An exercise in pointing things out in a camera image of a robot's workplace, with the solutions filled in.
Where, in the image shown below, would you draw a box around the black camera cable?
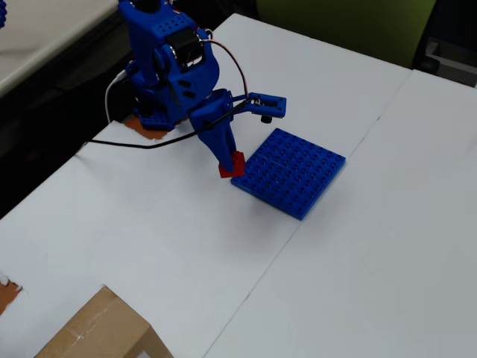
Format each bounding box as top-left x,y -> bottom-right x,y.
89,97 -> 258,151

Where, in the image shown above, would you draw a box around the white side table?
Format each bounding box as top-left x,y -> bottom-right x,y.
0,0 -> 120,96

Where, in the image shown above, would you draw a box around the brown cardboard box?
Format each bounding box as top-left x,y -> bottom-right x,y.
33,285 -> 176,358

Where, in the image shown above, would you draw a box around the red white black servo wires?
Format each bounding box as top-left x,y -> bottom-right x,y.
193,28 -> 250,98

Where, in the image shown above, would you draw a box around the grey office furniture base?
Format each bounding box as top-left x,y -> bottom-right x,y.
413,35 -> 477,89

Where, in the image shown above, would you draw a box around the blue 8x8 studded baseplate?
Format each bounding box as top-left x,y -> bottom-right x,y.
230,127 -> 347,222

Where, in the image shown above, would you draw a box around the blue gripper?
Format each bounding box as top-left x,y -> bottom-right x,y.
188,88 -> 239,175

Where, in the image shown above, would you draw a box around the red 2x2 toy block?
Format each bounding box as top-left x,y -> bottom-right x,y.
218,151 -> 246,179

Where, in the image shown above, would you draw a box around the white power cable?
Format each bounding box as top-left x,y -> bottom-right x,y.
104,69 -> 126,124

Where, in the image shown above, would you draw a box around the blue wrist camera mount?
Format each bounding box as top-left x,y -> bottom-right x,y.
230,92 -> 288,125

